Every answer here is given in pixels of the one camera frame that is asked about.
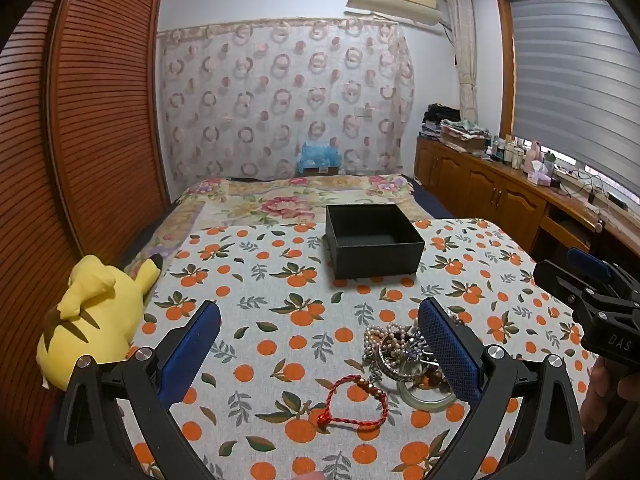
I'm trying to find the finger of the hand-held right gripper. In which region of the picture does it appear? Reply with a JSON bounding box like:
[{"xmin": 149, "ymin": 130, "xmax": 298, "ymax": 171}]
[
  {"xmin": 532, "ymin": 259, "xmax": 603, "ymax": 318},
  {"xmin": 567, "ymin": 247, "xmax": 640, "ymax": 306}
]

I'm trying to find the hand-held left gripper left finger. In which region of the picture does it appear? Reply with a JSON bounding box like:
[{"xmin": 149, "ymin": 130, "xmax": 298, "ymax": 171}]
[{"xmin": 41, "ymin": 301, "xmax": 221, "ymax": 480}]

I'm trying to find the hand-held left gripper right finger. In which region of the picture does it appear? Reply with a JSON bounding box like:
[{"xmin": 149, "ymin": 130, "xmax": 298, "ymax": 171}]
[{"xmin": 417, "ymin": 297, "xmax": 587, "ymax": 480}]

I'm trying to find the silver hair comb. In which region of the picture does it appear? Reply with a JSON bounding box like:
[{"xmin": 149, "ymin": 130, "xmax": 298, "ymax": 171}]
[{"xmin": 394, "ymin": 327, "xmax": 433, "ymax": 363}]

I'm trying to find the pearl necklace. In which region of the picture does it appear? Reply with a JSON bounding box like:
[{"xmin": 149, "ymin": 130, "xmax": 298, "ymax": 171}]
[{"xmin": 362, "ymin": 324, "xmax": 402, "ymax": 377}]

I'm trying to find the red string bracelet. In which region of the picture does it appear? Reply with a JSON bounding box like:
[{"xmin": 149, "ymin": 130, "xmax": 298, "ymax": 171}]
[{"xmin": 317, "ymin": 374, "xmax": 389, "ymax": 429}]

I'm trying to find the black cardboard box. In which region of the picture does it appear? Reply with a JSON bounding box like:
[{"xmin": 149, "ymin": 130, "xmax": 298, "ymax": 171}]
[{"xmin": 325, "ymin": 203, "xmax": 426, "ymax": 280}]

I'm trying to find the person's right hand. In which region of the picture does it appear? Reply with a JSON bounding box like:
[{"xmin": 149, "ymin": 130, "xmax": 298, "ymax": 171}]
[{"xmin": 580, "ymin": 357, "xmax": 640, "ymax": 436}]

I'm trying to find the pale green jade bangle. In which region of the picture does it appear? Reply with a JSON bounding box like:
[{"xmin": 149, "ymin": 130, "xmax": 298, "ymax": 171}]
[{"xmin": 397, "ymin": 365, "xmax": 457, "ymax": 414}]

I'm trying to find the orange fruit print tablecloth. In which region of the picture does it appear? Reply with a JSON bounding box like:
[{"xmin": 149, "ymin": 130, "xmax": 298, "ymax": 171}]
[{"xmin": 122, "ymin": 217, "xmax": 601, "ymax": 480}]

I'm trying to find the pink tissue pack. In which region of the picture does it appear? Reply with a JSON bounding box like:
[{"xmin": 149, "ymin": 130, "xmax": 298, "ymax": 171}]
[{"xmin": 527, "ymin": 160, "xmax": 554, "ymax": 187}]

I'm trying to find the yellow plush toy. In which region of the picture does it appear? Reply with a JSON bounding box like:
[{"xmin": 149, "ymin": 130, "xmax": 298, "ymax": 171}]
[{"xmin": 37, "ymin": 255, "xmax": 165, "ymax": 392}]

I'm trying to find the wooden side cabinet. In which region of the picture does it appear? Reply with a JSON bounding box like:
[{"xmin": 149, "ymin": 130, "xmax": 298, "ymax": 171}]
[{"xmin": 415, "ymin": 137, "xmax": 640, "ymax": 272}]

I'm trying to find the group of cosmetic bottles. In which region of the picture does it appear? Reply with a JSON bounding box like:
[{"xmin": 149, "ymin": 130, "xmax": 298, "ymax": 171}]
[{"xmin": 490, "ymin": 132, "xmax": 557, "ymax": 177}]

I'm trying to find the dark blue bed sheet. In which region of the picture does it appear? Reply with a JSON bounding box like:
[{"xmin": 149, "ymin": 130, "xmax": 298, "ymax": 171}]
[{"xmin": 407, "ymin": 177, "xmax": 443, "ymax": 222}]

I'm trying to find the stack of folded light cloths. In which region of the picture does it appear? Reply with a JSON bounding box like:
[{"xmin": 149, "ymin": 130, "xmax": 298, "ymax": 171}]
[{"xmin": 439, "ymin": 119, "xmax": 494, "ymax": 154}]

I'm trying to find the floral bed blanket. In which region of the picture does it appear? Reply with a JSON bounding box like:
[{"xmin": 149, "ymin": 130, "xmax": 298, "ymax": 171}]
[{"xmin": 120, "ymin": 174, "xmax": 436, "ymax": 273}]

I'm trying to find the grey window blind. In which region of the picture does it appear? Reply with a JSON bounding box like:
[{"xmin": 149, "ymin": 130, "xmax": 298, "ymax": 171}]
[{"xmin": 505, "ymin": 0, "xmax": 640, "ymax": 197}]

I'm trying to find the stack of dark clothes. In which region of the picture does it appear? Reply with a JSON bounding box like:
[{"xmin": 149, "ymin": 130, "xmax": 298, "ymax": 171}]
[{"xmin": 421, "ymin": 103, "xmax": 462, "ymax": 141}]

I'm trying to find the blue plastic bag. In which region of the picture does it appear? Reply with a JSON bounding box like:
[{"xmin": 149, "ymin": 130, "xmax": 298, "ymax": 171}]
[{"xmin": 295, "ymin": 142, "xmax": 344, "ymax": 176}]

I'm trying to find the beige window curtain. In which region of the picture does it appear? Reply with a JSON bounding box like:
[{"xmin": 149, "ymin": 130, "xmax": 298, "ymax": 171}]
[{"xmin": 445, "ymin": 0, "xmax": 479, "ymax": 123}]

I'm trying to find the brown louvred wardrobe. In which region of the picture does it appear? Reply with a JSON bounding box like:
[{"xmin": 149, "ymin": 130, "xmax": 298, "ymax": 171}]
[{"xmin": 0, "ymin": 0, "xmax": 172, "ymax": 461}]

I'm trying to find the brown wooden bead bracelet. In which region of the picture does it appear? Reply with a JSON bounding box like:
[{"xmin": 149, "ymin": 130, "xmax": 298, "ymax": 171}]
[{"xmin": 424, "ymin": 369, "xmax": 452, "ymax": 392}]

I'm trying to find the white power strip with cables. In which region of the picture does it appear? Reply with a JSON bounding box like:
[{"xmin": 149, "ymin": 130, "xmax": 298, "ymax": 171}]
[{"xmin": 554, "ymin": 166, "xmax": 618, "ymax": 213}]

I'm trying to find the ring pattern sheer curtain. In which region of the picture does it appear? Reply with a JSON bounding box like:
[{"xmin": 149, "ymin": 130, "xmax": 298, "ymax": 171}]
[{"xmin": 156, "ymin": 16, "xmax": 417, "ymax": 191}]

